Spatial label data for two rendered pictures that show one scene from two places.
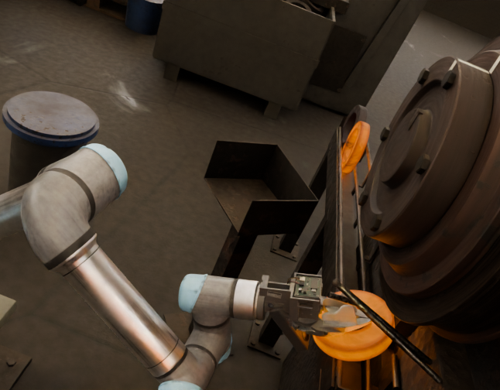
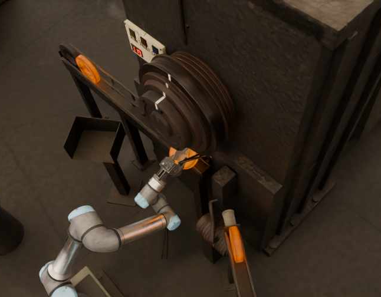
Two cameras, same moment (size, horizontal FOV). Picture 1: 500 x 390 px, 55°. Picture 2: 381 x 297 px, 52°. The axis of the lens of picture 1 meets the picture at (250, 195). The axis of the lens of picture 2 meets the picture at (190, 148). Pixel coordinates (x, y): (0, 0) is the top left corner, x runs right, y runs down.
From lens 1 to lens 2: 110 cm
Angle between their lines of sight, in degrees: 34
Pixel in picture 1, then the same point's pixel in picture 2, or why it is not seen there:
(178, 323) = (115, 197)
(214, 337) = (160, 201)
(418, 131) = (164, 124)
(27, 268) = (48, 256)
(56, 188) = (96, 236)
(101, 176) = (92, 217)
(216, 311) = (154, 197)
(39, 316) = (79, 259)
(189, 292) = (143, 203)
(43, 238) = (111, 247)
